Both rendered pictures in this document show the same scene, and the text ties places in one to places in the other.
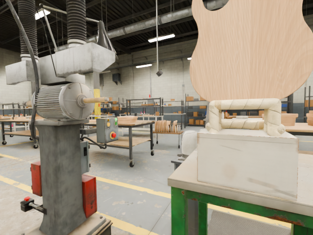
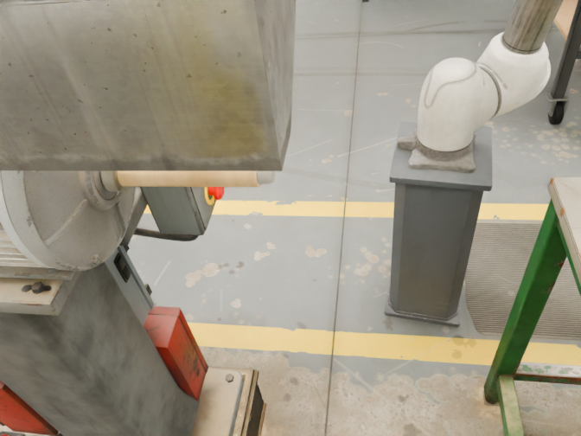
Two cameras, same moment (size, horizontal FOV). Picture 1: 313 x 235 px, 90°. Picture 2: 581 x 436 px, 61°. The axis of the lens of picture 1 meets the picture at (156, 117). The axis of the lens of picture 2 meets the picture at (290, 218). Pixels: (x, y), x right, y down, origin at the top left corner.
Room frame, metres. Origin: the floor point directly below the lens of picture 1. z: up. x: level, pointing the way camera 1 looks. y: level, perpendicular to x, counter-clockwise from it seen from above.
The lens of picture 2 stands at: (0.51, 0.38, 1.63)
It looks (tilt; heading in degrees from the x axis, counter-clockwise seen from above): 45 degrees down; 348
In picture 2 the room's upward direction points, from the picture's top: 9 degrees counter-clockwise
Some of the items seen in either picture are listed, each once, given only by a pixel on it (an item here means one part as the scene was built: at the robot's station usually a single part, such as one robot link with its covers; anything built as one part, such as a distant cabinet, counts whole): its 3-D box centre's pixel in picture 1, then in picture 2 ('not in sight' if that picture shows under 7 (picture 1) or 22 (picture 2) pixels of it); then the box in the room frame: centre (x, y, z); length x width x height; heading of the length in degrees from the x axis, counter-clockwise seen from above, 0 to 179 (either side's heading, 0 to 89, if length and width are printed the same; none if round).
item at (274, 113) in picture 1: (274, 119); not in sight; (0.46, -0.34, 1.15); 0.03 x 0.03 x 0.09
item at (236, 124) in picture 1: (241, 124); not in sight; (0.64, -0.35, 1.12); 0.20 x 0.03 x 0.03; 62
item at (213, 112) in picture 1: (213, 119); not in sight; (0.54, -0.20, 1.15); 0.03 x 0.03 x 0.09
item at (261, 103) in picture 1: (241, 104); not in sight; (0.50, -0.27, 1.20); 0.20 x 0.03 x 0.03; 62
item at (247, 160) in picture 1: (241, 156); not in sight; (0.54, -0.29, 1.02); 0.27 x 0.15 x 0.17; 63
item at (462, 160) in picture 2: (187, 155); (436, 143); (1.52, -0.30, 0.73); 0.22 x 0.18 x 0.06; 56
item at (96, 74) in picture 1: (96, 83); not in sight; (10.58, 3.94, 2.99); 0.41 x 0.41 x 5.98; 64
